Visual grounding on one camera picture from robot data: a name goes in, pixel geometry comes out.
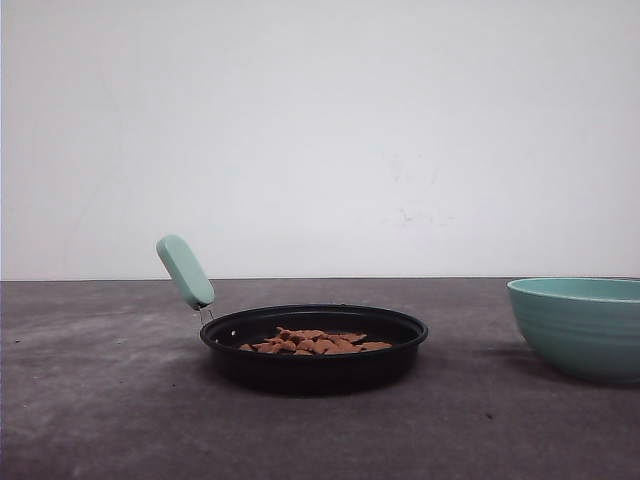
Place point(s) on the brown beef cubes pile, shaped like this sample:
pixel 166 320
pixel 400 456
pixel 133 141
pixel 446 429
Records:
pixel 313 342

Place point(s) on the black pan with green handle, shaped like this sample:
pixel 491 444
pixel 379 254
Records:
pixel 293 374

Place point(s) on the teal ribbed bowl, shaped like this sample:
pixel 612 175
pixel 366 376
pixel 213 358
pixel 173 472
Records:
pixel 585 327

